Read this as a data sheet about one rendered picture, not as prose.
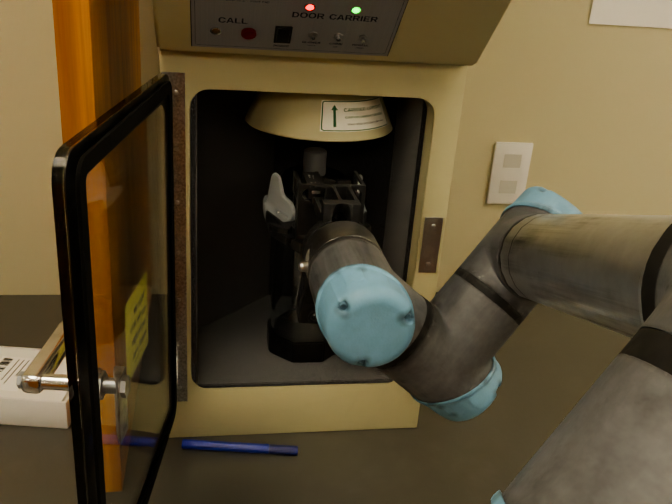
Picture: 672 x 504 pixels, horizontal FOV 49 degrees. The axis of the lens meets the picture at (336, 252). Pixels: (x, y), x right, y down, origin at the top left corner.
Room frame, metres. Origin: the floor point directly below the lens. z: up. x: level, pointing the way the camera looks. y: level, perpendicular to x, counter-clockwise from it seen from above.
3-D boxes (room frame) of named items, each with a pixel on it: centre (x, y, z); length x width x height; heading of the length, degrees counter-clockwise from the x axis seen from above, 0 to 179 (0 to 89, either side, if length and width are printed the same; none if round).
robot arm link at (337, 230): (0.64, 0.00, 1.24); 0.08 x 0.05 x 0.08; 101
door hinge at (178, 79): (0.73, 0.18, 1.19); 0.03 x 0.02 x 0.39; 101
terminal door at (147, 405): (0.57, 0.17, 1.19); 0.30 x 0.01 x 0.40; 2
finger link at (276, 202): (0.81, 0.07, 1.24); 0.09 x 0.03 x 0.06; 37
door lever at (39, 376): (0.49, 0.20, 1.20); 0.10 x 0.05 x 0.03; 2
